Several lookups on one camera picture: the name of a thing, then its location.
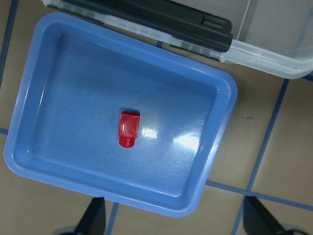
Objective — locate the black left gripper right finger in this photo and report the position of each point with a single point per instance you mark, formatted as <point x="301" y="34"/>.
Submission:
<point x="257" y="220"/>

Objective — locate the black box latch handle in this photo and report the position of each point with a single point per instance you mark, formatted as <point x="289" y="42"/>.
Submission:
<point x="180" y="21"/>

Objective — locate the red block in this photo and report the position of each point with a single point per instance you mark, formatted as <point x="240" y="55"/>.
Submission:
<point x="128" y="128"/>

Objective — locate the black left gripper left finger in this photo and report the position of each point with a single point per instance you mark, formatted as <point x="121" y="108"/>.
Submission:
<point x="93" y="222"/>

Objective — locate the blue plastic tray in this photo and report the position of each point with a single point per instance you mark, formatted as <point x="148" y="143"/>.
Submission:
<point x="110" y="116"/>

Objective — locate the clear plastic storage box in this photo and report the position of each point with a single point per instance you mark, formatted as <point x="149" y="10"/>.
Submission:
<point x="273" y="36"/>

